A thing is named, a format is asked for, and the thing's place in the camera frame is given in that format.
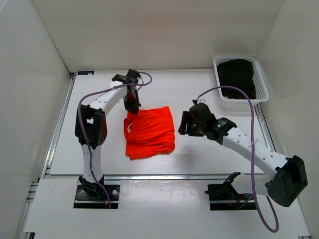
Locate orange shorts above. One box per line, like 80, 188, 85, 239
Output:
124, 106, 175, 160

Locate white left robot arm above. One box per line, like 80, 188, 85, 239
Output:
75, 75, 141, 199

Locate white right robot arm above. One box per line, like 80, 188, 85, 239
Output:
178, 103, 308, 207

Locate black folded shorts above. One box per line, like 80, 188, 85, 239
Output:
217, 59, 256, 99

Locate dark corner label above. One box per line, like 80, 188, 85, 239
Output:
77, 71, 95, 75

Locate white perforated plastic basket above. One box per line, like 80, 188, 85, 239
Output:
213, 55, 269, 112

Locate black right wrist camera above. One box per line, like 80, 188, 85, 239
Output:
206, 118, 237, 145

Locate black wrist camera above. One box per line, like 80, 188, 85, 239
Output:
206, 118, 237, 145
112, 69, 141, 84

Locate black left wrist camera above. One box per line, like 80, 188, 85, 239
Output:
112, 69, 141, 84

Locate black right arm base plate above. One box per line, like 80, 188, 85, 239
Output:
205, 172, 256, 211

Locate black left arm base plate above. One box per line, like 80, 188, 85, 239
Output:
73, 176, 120, 209

